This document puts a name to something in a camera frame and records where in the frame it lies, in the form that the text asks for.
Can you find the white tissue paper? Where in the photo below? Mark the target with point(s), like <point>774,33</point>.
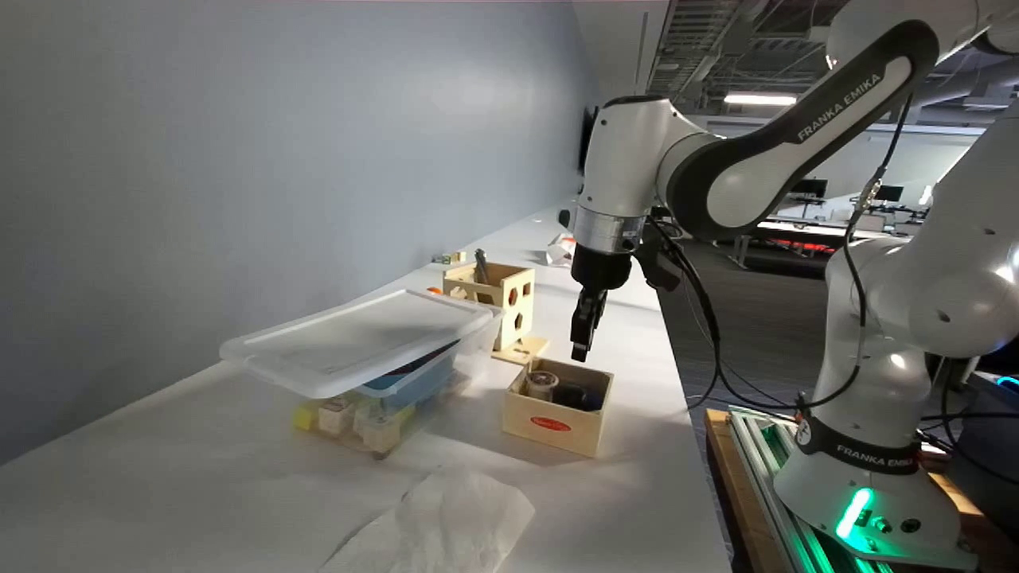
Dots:
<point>454,520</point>

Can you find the clear plastic storage bin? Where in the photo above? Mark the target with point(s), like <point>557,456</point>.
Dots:
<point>377,414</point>

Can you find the white bin lid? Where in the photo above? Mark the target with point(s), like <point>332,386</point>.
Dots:
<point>344,349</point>

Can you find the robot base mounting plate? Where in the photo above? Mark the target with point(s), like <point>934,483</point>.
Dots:
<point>794,516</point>

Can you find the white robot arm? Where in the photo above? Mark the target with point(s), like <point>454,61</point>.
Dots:
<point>947,290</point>

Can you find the wooden shape sorter cube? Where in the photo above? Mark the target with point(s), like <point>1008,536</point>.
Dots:
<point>504,287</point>

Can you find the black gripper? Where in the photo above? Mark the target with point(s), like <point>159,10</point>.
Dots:
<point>594,271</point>

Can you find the small wooden crate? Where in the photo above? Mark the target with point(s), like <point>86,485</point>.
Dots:
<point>557,406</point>

